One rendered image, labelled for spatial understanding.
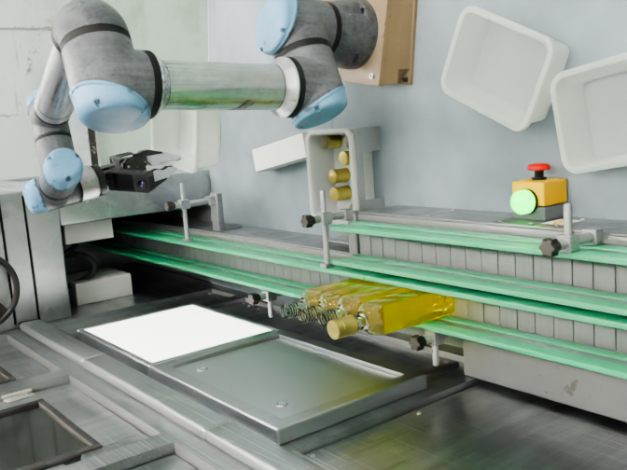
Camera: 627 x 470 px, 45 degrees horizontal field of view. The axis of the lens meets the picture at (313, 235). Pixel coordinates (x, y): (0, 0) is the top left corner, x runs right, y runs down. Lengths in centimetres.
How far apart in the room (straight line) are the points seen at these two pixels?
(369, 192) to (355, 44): 35
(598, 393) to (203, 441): 65
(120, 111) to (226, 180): 112
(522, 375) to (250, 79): 72
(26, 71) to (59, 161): 352
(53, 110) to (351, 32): 61
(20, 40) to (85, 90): 388
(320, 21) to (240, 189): 86
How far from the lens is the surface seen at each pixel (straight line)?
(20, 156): 507
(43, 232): 222
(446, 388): 146
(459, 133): 160
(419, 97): 167
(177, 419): 138
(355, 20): 160
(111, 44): 128
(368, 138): 174
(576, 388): 136
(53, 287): 225
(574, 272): 131
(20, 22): 514
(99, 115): 126
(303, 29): 151
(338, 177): 180
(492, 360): 146
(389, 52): 163
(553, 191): 141
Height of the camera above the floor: 194
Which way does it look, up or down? 36 degrees down
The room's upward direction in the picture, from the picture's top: 101 degrees counter-clockwise
